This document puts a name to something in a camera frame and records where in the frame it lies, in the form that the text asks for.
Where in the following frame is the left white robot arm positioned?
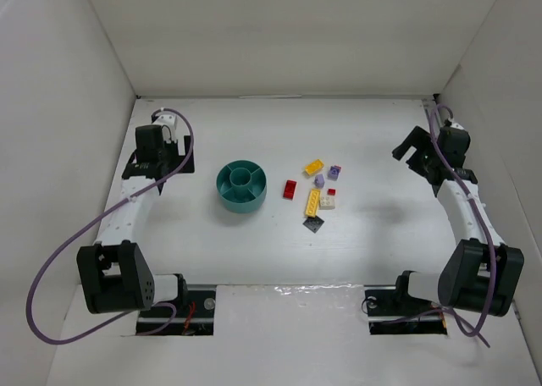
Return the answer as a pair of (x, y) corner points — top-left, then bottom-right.
(77, 115), (194, 314)

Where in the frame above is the white lego brick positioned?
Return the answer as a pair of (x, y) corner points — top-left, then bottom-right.
(319, 195), (335, 210)

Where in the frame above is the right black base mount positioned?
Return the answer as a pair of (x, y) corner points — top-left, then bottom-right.
(362, 285), (447, 335)

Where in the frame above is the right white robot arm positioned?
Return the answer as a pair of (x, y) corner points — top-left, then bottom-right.
(392, 123), (524, 317)

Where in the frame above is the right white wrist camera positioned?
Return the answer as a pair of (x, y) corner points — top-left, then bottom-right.
(440, 118), (467, 134)

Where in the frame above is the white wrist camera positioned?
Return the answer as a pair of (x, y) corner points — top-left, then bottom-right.
(440, 118), (467, 134)
(152, 113), (178, 144)

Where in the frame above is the lilac lego brick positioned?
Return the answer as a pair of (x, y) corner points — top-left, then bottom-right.
(314, 174), (325, 189)

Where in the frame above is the long yellow lego plate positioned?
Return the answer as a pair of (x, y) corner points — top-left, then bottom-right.
(304, 189), (321, 218)

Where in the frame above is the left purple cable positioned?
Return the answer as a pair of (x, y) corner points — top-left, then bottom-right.
(25, 106), (196, 345)

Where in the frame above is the red curved lego brick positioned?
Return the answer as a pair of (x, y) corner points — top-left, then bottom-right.
(283, 179), (297, 200)

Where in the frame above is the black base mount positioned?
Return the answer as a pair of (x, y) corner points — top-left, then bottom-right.
(135, 284), (217, 337)
(362, 285), (447, 335)

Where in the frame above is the teal divided round container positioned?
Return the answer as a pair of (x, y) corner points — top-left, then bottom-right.
(216, 160), (267, 214)

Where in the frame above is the purple lego on red piece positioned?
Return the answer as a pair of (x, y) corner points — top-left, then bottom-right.
(328, 165), (341, 180)

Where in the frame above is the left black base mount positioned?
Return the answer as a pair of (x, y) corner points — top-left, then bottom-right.
(135, 284), (217, 337)

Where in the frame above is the yellow square lego brick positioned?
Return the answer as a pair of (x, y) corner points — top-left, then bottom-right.
(304, 159), (324, 176)

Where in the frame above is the black square lego plate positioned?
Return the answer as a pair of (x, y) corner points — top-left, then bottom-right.
(303, 216), (324, 233)

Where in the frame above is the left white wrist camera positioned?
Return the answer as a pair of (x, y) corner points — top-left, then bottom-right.
(152, 113), (178, 144)

